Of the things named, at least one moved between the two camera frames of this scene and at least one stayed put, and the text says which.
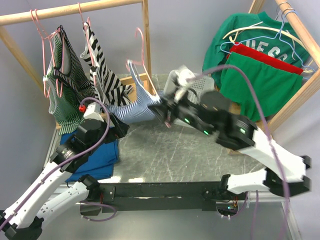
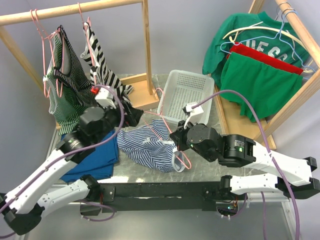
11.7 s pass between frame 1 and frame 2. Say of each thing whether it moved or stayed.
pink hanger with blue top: moved
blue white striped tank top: moved
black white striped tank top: stayed
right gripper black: moved
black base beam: stayed
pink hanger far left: stayed
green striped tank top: stayed
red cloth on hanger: stayed
